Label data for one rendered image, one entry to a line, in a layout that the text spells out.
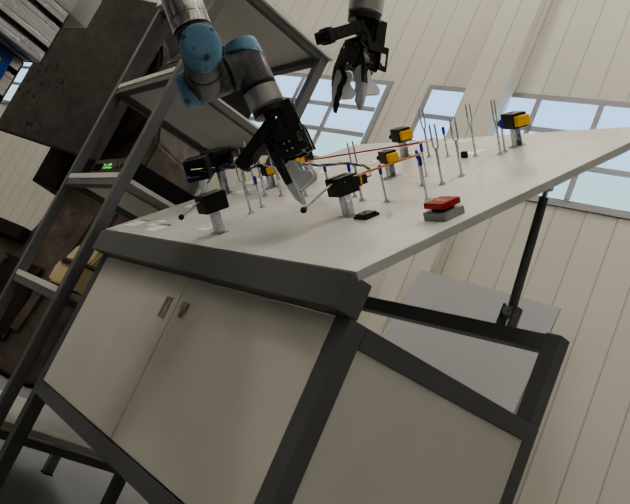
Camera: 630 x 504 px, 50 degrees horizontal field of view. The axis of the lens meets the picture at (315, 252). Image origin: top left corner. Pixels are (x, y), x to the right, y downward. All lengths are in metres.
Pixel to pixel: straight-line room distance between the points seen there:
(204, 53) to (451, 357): 3.28
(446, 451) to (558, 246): 3.48
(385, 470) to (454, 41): 4.98
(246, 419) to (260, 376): 0.08
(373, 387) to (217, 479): 0.31
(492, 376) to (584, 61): 2.48
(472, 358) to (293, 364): 3.14
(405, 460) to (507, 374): 2.93
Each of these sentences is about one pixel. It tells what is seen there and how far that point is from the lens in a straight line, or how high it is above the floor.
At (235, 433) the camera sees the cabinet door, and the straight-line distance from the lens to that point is 1.23.
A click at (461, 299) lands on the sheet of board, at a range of 4.49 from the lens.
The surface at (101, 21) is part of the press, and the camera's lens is 5.30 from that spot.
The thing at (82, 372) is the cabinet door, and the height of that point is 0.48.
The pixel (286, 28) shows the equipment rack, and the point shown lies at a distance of 2.55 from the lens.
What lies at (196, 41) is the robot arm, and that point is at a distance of 1.29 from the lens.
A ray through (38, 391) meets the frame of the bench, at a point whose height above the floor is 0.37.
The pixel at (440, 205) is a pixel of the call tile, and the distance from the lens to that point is 1.28.
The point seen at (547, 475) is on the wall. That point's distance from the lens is 4.35.
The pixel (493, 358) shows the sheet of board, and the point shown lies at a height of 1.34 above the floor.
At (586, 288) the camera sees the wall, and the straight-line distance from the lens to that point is 4.59.
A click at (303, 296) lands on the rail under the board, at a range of 1.15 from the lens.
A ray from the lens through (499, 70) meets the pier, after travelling 5.38.
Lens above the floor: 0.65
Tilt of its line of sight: 12 degrees up
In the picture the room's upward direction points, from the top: 24 degrees clockwise
